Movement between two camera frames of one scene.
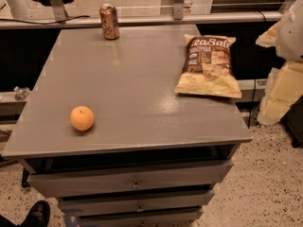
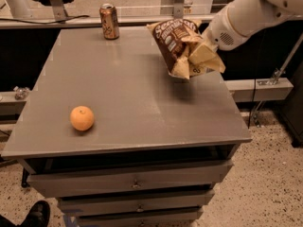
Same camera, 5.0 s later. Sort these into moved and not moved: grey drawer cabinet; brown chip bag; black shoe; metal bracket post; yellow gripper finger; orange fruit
Moved: yellow gripper finger; brown chip bag
Not moved: black shoe; orange fruit; grey drawer cabinet; metal bracket post
